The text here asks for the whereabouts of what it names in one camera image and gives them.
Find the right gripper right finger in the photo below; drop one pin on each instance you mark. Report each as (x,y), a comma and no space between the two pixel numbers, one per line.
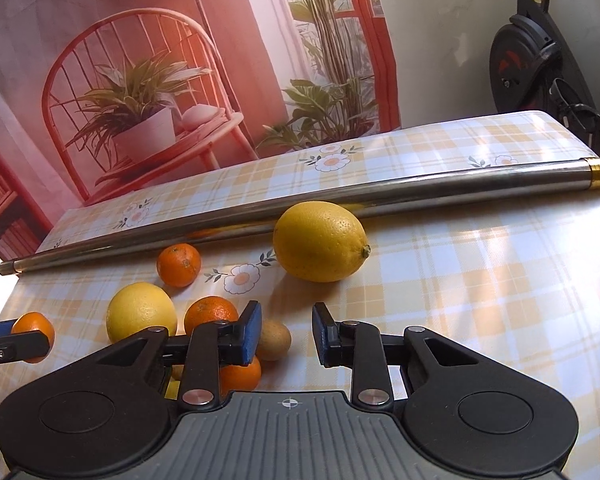
(361,347)

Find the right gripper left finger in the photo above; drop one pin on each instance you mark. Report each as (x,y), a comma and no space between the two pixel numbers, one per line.
(211,346)

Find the tangerine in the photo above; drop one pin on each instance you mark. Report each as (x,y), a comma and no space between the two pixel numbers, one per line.
(179,265)
(240,377)
(35,322)
(209,309)

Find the brown longan fruit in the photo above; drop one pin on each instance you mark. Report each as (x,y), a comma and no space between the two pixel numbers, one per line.
(274,342)

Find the large yellow grapefruit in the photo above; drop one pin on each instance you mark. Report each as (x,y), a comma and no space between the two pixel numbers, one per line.
(139,306)

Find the lemon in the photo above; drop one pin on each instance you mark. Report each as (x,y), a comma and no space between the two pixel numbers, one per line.
(320,242)

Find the green apple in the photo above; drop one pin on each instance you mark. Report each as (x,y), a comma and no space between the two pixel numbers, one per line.
(172,389)

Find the printed room backdrop cloth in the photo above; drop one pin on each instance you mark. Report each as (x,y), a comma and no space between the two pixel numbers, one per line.
(101,98)

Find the telescopic metal pole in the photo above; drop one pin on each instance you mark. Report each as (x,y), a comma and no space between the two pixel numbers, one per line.
(364,200)

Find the black exercise bike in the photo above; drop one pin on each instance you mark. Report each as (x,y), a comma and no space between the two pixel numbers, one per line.
(532,68)

